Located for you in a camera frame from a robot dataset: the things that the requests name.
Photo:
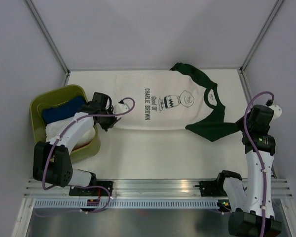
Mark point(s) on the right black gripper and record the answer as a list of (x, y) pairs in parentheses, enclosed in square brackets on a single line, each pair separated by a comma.
[(240, 123)]

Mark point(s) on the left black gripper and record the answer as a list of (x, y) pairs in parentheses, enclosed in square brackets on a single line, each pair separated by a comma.
[(105, 127)]

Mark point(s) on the white green raglan t-shirt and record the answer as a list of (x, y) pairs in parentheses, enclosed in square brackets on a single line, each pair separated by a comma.
[(183, 97)]

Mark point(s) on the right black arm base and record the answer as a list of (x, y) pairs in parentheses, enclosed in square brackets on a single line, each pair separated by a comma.
[(210, 189)]

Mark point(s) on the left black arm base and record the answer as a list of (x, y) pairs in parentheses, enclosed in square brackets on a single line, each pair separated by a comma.
[(93, 192)]

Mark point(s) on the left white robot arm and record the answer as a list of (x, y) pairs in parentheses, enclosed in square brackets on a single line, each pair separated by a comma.
[(52, 159)]

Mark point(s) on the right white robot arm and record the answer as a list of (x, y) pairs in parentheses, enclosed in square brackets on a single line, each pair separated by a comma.
[(252, 213)]

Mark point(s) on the white rolled t-shirt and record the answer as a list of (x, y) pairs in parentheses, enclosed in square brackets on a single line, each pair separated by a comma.
[(52, 129)]

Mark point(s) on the red item in bin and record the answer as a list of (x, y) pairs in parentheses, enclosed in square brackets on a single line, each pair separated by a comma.
[(84, 147)]

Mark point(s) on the blue folded t-shirt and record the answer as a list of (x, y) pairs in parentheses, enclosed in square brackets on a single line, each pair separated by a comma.
[(65, 111)]

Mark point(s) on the olive green plastic bin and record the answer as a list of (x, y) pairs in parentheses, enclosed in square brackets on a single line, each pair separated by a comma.
[(56, 98)]

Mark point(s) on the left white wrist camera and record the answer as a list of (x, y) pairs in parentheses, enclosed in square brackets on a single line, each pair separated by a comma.
[(121, 108)]

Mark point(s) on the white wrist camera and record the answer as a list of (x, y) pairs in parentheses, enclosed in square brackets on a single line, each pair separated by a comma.
[(277, 111), (121, 108)]

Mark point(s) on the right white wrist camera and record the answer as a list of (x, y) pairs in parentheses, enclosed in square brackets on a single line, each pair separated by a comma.
[(277, 111)]

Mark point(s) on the aluminium mounting rail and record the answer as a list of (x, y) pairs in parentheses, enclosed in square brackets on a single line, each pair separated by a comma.
[(130, 188)]

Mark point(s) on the white slotted cable duct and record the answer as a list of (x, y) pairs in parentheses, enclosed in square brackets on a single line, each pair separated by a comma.
[(129, 203)]

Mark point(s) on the left aluminium frame post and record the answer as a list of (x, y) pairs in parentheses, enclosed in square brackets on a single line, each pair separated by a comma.
[(46, 35)]

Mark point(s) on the aluminium frame post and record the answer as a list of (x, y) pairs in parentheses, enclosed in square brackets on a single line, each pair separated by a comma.
[(46, 35), (268, 22)]

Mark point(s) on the right aluminium frame post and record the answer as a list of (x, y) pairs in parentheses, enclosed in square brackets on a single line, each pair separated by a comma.
[(268, 22)]

